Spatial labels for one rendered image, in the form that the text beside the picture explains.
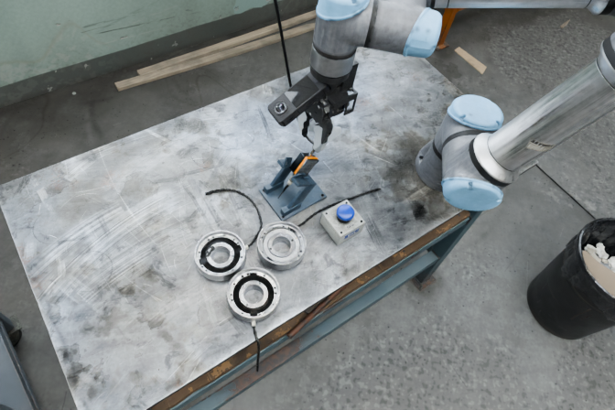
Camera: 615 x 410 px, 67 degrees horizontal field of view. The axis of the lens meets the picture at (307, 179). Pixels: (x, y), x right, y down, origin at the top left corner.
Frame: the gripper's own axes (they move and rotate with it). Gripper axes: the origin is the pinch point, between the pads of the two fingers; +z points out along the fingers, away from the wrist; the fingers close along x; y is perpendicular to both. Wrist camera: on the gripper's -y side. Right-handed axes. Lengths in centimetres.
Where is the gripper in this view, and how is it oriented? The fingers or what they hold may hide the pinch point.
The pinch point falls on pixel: (308, 141)
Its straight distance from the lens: 97.9
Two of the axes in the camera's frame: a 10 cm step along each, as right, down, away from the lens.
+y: 8.1, -4.3, 4.0
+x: -5.7, -7.0, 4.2
